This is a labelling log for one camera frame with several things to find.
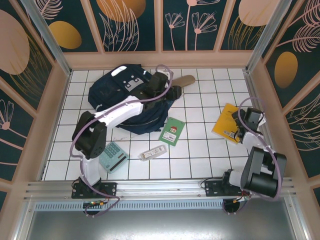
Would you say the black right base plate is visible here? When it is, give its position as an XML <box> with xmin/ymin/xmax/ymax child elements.
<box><xmin>204</xmin><ymin>180</ymin><xmax>251</xmax><ymax>198</ymax></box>

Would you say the clear plastic refill box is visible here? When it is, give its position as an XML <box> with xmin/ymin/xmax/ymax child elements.
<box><xmin>138</xmin><ymin>145</ymin><xmax>168</xmax><ymax>162</ymax></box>

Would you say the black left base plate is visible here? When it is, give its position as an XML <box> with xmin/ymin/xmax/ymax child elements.
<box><xmin>71</xmin><ymin>181</ymin><xmax>118</xmax><ymax>200</ymax></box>

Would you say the grey slotted cable duct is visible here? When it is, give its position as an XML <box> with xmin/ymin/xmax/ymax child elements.
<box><xmin>33</xmin><ymin>201</ymin><xmax>226</xmax><ymax>211</ymax></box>

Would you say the grey metal sheet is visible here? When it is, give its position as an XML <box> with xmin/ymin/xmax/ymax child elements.
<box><xmin>14</xmin><ymin>197</ymin><xmax>308</xmax><ymax>240</ymax></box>

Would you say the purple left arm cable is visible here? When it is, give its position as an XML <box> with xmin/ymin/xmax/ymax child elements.
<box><xmin>69</xmin><ymin>63</ymin><xmax>175</xmax><ymax>218</ymax></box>

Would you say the left power connector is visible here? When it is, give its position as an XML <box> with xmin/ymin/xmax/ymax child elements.
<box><xmin>83</xmin><ymin>199</ymin><xmax>106</xmax><ymax>208</ymax></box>

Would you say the teal calculator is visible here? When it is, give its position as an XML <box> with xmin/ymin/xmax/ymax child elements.
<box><xmin>98</xmin><ymin>141</ymin><xmax>130</xmax><ymax>175</ymax></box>

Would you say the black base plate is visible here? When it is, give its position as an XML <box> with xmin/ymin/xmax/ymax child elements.
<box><xmin>71</xmin><ymin>181</ymin><xmax>118</xmax><ymax>200</ymax></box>
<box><xmin>204</xmin><ymin>180</ymin><xmax>251</xmax><ymax>198</ymax></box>

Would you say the aluminium mounting rail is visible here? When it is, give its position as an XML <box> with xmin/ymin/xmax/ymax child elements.
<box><xmin>23</xmin><ymin>177</ymin><xmax>297</xmax><ymax>201</ymax></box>

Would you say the aluminium side rail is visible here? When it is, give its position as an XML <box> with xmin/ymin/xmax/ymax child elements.
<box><xmin>243</xmin><ymin>71</ymin><xmax>285</xmax><ymax>177</ymax></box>

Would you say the aluminium frame post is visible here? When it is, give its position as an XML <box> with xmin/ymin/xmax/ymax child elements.
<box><xmin>244</xmin><ymin>0</ymin><xmax>293</xmax><ymax>73</ymax></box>
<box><xmin>19</xmin><ymin>0</ymin><xmax>73</xmax><ymax>77</ymax></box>

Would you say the green notebook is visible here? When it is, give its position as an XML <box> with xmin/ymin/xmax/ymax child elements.
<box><xmin>158</xmin><ymin>116</ymin><xmax>186</xmax><ymax>147</ymax></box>

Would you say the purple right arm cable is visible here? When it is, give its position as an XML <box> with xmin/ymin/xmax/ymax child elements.
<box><xmin>222</xmin><ymin>96</ymin><xmax>287</xmax><ymax>216</ymax></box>

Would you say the yellow book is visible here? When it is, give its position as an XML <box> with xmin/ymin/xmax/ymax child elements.
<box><xmin>211</xmin><ymin>102</ymin><xmax>245</xmax><ymax>146</ymax></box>

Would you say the tan pencil case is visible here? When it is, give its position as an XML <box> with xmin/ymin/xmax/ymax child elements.
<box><xmin>172</xmin><ymin>75</ymin><xmax>196</xmax><ymax>88</ymax></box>

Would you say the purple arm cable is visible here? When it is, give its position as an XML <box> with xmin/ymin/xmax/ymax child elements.
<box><xmin>222</xmin><ymin>96</ymin><xmax>287</xmax><ymax>216</ymax></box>
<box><xmin>69</xmin><ymin>63</ymin><xmax>175</xmax><ymax>218</ymax></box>

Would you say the navy blue backpack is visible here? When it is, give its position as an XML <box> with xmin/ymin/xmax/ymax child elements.
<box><xmin>87</xmin><ymin>63</ymin><xmax>176</xmax><ymax>135</ymax></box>

